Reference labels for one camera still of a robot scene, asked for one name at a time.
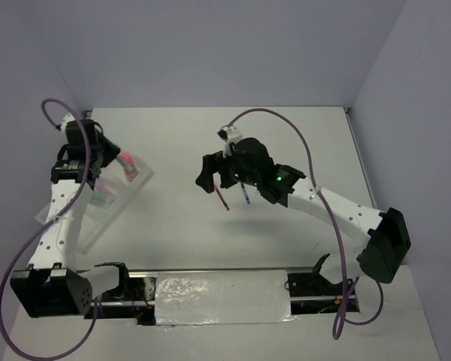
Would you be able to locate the clear plastic organizer tray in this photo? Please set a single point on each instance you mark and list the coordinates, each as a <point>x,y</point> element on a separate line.
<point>96,220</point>

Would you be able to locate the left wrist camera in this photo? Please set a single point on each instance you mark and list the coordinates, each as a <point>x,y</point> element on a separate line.
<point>69,117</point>

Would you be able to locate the blue cap highlighter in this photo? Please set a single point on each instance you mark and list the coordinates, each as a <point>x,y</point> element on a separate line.
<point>123,163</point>

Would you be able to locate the red gel pen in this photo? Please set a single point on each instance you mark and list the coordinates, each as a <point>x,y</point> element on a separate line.
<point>221,197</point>

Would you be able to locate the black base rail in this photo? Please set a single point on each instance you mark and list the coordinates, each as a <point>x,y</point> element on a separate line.
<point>309,293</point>

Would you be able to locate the silver foil covered panel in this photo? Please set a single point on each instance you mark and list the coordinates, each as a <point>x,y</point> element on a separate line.
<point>217,298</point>

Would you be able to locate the pink cap glue stick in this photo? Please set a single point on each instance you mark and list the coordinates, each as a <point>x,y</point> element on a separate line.
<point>127,162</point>

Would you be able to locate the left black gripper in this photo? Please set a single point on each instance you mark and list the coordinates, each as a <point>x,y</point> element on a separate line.
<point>112,149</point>

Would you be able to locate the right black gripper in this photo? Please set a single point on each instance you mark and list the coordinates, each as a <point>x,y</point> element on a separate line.
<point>213,163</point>

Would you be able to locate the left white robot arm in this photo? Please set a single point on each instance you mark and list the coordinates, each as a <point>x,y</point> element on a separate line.
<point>50,285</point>

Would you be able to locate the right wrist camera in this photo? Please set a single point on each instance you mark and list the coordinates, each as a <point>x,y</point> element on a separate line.
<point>230,135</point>

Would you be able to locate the purple cap highlighter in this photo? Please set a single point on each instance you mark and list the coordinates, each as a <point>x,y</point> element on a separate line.
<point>103,187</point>

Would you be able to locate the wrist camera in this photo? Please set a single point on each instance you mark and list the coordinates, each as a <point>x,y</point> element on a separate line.
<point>69,117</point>
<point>230,135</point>

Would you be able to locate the green cap highlighter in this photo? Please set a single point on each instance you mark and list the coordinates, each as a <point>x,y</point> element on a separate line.
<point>101,199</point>

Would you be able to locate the teal gel pen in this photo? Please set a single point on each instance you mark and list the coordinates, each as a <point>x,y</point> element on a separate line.
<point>246,194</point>

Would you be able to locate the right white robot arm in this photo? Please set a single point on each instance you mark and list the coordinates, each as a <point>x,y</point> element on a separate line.
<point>382,237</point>

